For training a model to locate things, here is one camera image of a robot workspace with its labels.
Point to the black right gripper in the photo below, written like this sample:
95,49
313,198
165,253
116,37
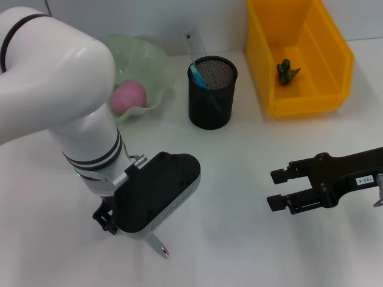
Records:
344,176

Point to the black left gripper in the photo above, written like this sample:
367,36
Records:
108,204

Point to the grey white pen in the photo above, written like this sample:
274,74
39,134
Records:
158,245

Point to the pink peach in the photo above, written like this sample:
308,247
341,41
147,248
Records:
131,95

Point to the blue scissors with cover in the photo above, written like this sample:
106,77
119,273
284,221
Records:
199,77

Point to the transparent plastic ruler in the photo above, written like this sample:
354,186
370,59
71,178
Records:
194,45

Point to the black mesh pen holder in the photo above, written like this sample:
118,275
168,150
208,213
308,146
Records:
209,119

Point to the yellow plastic bin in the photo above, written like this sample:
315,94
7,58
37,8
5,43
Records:
260,30

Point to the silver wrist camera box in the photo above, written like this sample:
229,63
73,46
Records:
158,191

